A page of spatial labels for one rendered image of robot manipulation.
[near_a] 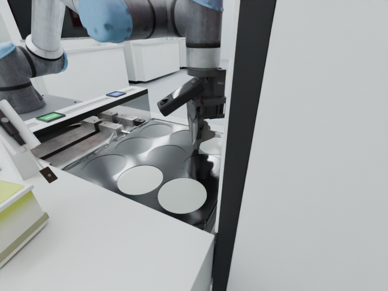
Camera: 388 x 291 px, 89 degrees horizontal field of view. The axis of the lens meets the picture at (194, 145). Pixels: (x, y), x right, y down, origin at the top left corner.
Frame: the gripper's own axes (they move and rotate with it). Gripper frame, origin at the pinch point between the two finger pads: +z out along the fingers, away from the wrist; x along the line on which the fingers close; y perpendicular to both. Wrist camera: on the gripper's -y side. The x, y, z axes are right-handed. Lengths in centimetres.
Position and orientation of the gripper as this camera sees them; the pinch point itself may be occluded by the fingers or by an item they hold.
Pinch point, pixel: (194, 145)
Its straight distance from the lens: 54.4
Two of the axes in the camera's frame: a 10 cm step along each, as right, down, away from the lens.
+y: 9.5, -1.6, 2.6
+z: 0.0, 8.6, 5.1
